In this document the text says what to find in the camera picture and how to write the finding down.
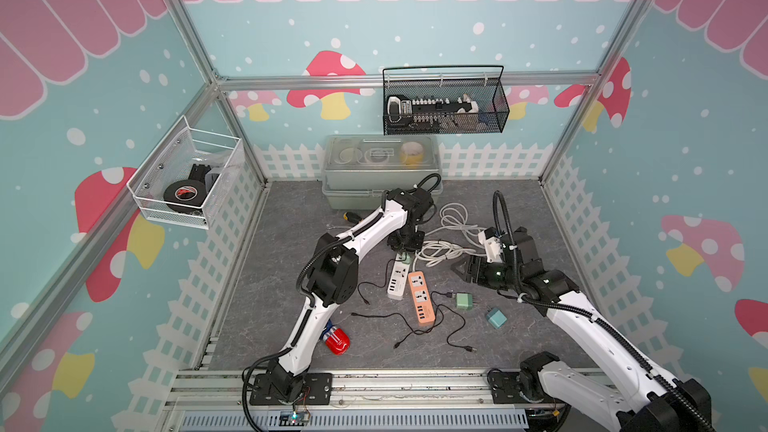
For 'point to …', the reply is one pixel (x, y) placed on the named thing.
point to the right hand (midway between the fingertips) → (459, 268)
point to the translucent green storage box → (358, 169)
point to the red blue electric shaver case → (336, 340)
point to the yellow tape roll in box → (411, 153)
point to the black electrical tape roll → (188, 192)
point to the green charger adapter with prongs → (464, 301)
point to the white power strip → (398, 278)
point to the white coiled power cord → (454, 217)
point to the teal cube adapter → (496, 318)
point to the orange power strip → (423, 304)
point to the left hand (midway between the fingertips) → (406, 258)
